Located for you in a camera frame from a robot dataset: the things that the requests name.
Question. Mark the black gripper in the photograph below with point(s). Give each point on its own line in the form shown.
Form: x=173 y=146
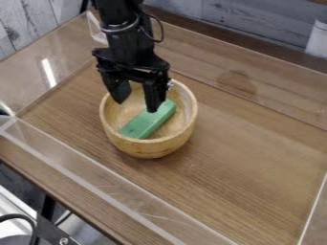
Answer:
x=128 y=60

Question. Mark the green rectangular block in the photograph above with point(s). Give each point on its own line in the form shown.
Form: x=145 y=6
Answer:
x=147 y=122

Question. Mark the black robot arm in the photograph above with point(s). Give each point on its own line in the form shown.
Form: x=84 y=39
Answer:
x=115 y=10

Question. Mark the light wooden bowl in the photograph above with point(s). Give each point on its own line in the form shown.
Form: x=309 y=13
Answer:
x=169 y=136

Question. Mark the black table leg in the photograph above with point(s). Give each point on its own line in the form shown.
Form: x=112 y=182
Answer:
x=48 y=208

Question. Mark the white cylindrical container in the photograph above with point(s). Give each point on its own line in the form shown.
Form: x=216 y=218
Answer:
x=316 y=46

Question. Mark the clear acrylic tray enclosure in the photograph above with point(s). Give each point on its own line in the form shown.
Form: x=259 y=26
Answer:
x=245 y=184

